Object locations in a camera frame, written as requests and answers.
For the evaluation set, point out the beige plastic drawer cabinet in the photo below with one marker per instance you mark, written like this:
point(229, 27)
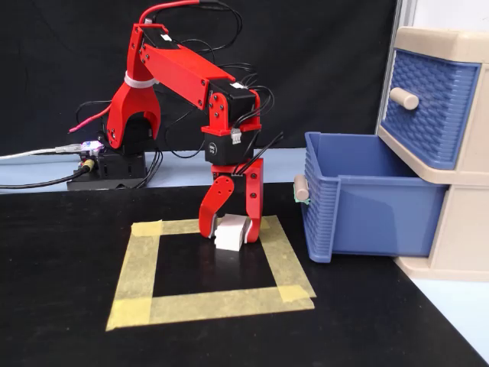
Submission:
point(464, 229)

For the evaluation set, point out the grey metal frame post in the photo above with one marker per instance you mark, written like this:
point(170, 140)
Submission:
point(405, 13)

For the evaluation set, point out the yellow masking tape strip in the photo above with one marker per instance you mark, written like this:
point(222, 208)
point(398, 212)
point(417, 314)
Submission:
point(214, 304)
point(179, 226)
point(133, 275)
point(284, 260)

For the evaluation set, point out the black table mat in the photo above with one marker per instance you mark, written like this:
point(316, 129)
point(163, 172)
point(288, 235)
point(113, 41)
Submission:
point(57, 248)

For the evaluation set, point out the black backdrop cloth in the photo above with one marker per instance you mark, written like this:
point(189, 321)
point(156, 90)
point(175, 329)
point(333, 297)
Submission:
point(313, 69)

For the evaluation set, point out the blue woven-pattern drawer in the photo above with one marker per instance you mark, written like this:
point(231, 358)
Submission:
point(428, 114)

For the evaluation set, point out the white zip tie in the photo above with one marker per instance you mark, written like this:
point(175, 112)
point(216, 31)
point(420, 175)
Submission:
point(138, 82)

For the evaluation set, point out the small controller circuit board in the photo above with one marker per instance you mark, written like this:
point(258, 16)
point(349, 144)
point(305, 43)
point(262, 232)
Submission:
point(91, 147)

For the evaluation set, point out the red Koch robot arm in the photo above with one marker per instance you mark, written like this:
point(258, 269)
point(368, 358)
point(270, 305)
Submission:
point(175, 72)

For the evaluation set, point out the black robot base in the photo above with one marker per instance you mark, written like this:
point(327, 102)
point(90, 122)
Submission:
point(114, 172)

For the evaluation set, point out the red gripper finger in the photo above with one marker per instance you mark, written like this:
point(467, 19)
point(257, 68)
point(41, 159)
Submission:
point(255, 199)
point(216, 199)

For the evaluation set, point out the white cube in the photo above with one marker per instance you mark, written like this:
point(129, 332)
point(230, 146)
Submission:
point(229, 235)

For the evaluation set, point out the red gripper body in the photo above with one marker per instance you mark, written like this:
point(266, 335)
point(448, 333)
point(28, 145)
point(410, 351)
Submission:
point(238, 191)

